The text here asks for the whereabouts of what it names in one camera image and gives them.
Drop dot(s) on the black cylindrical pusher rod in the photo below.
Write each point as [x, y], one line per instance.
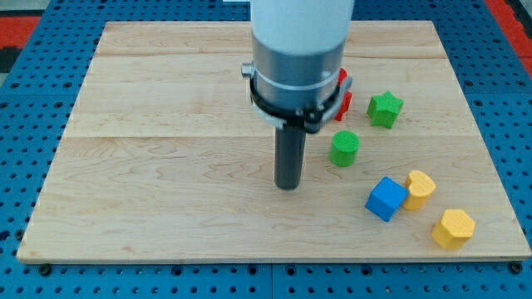
[289, 152]

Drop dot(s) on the yellow heart block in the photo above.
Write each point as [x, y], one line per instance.
[420, 187]

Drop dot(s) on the yellow hexagon block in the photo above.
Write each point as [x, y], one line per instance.
[453, 229]

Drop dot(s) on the wooden board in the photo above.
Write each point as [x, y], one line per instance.
[164, 160]

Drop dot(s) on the green star block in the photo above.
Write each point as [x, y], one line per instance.
[384, 109]

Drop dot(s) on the blue cube block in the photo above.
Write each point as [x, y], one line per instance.
[386, 198]

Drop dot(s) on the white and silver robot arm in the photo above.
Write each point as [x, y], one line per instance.
[297, 54]

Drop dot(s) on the green cylinder block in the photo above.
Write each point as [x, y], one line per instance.
[344, 147]

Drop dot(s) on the red block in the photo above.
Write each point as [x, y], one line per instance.
[347, 95]

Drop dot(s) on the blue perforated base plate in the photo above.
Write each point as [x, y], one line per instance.
[41, 88]

